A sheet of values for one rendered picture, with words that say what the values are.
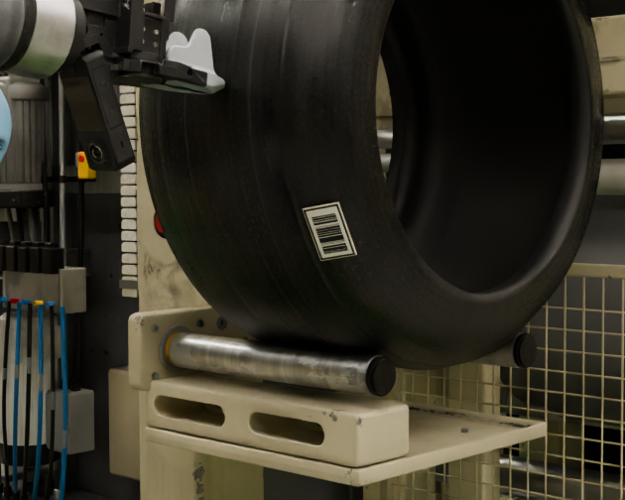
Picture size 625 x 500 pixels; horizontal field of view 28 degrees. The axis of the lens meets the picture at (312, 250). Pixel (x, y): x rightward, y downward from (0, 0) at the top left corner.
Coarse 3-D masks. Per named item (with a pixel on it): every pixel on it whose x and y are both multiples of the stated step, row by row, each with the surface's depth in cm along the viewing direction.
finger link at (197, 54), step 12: (192, 36) 123; (204, 36) 124; (180, 48) 121; (192, 48) 122; (204, 48) 124; (168, 60) 120; (180, 60) 121; (192, 60) 122; (204, 60) 124; (180, 84) 122; (192, 84) 122; (216, 84) 125
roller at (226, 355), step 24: (192, 336) 155; (216, 336) 153; (168, 360) 158; (192, 360) 154; (216, 360) 151; (240, 360) 148; (264, 360) 145; (288, 360) 143; (312, 360) 140; (336, 360) 138; (360, 360) 136; (384, 360) 135; (312, 384) 141; (336, 384) 138; (360, 384) 135; (384, 384) 135
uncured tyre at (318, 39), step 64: (192, 0) 134; (256, 0) 127; (320, 0) 124; (384, 0) 127; (448, 0) 172; (512, 0) 166; (576, 0) 154; (256, 64) 125; (320, 64) 123; (384, 64) 176; (448, 64) 177; (512, 64) 171; (576, 64) 156; (192, 128) 131; (256, 128) 125; (320, 128) 123; (448, 128) 179; (512, 128) 173; (576, 128) 157; (192, 192) 134; (256, 192) 127; (320, 192) 125; (384, 192) 128; (448, 192) 178; (512, 192) 171; (576, 192) 155; (192, 256) 139; (256, 256) 132; (384, 256) 129; (448, 256) 173; (512, 256) 166; (256, 320) 143; (320, 320) 134; (384, 320) 133; (448, 320) 137; (512, 320) 146
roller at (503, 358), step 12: (516, 336) 156; (528, 336) 156; (504, 348) 156; (516, 348) 154; (528, 348) 156; (480, 360) 159; (492, 360) 157; (504, 360) 156; (516, 360) 155; (528, 360) 156
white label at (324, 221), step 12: (324, 204) 124; (336, 204) 123; (312, 216) 125; (324, 216) 124; (336, 216) 124; (312, 228) 125; (324, 228) 125; (336, 228) 125; (324, 240) 126; (336, 240) 125; (348, 240) 125; (324, 252) 126; (336, 252) 126; (348, 252) 125
